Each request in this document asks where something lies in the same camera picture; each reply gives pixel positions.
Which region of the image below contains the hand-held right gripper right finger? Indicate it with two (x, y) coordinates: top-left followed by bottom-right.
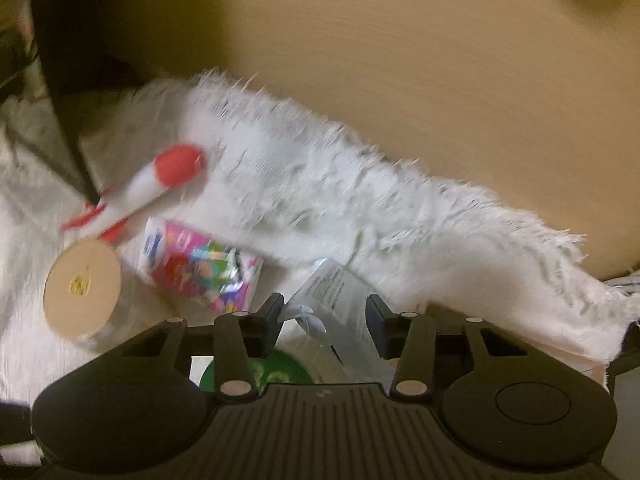
(366, 294), (507, 400)

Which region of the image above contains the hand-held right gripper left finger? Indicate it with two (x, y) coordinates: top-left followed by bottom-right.
(117, 292), (286, 401)

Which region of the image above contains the clear plastic packet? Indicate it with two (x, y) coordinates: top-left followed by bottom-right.
(282, 258), (401, 376)

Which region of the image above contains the glass jar green lid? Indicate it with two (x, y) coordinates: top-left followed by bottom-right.
(200, 350), (313, 392)

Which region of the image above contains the pink colourful tissue packet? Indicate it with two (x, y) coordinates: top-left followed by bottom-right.
(134, 217), (264, 313)

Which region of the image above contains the white woven fringed blanket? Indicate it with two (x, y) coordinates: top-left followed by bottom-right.
(0, 70), (640, 406)

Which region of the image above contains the clear jar tan lid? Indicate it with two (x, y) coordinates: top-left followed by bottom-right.
(42, 240), (126, 346)

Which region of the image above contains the red white plush rocket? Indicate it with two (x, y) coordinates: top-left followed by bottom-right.
(60, 144), (207, 241)

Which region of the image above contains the black monitor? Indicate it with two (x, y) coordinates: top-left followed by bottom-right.
(27, 0), (131, 201)

